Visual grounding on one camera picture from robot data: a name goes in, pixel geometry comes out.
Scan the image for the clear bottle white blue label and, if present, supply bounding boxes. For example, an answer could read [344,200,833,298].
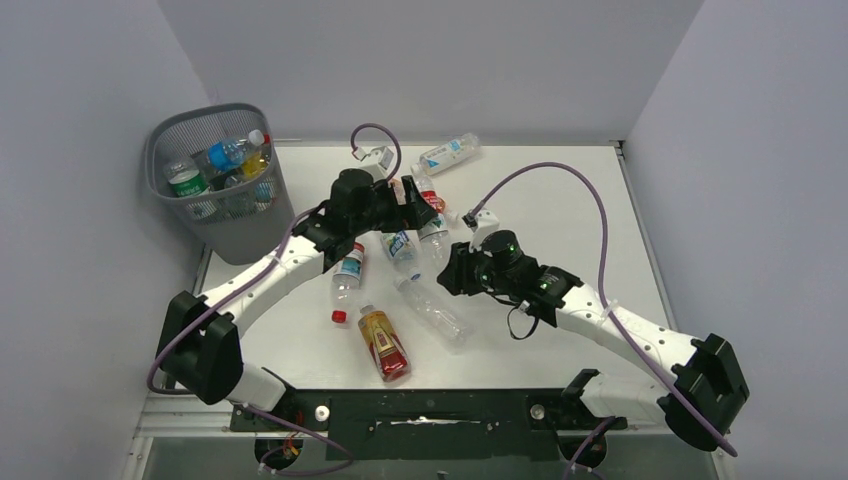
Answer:
[418,133,482,176]

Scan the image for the brown tea bottle red base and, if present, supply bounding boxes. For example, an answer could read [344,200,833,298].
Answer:
[357,303,411,383]

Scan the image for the clear bottle blue green label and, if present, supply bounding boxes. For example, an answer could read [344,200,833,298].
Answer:
[380,231,422,281]

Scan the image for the aluminium frame rail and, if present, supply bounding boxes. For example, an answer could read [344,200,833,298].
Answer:
[135,390,730,439]

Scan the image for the clear blue bottle purple label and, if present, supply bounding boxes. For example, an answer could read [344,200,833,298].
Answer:
[223,182,276,217]

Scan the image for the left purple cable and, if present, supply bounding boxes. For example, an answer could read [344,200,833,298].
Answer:
[145,123,403,478]

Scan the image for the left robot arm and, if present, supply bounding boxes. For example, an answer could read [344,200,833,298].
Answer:
[147,168,437,412]

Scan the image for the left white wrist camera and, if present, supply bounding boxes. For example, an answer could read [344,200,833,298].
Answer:
[352,146,395,180]

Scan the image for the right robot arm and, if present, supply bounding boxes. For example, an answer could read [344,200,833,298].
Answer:
[437,230,750,451]

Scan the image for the orange tinted bottle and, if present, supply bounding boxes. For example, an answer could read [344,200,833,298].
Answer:
[390,179,460,225]

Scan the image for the clear bottle red white label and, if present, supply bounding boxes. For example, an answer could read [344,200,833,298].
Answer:
[410,164,455,263]

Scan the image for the clear unlabelled bottle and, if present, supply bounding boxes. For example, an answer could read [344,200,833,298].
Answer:
[394,278,472,349]

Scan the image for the grey mesh waste bin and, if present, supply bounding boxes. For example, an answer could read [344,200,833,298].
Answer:
[144,103,295,265]

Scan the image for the clear bottle red teal label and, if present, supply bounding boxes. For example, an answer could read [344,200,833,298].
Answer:
[330,242,365,324]

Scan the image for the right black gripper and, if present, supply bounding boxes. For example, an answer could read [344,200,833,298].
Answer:
[440,239,516,297]

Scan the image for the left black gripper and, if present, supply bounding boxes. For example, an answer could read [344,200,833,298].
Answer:
[351,176,436,236]

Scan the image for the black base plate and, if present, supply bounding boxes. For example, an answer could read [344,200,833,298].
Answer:
[272,388,601,461]

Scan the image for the clear bottle green white label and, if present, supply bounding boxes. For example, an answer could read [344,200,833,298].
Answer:
[163,157,210,198]

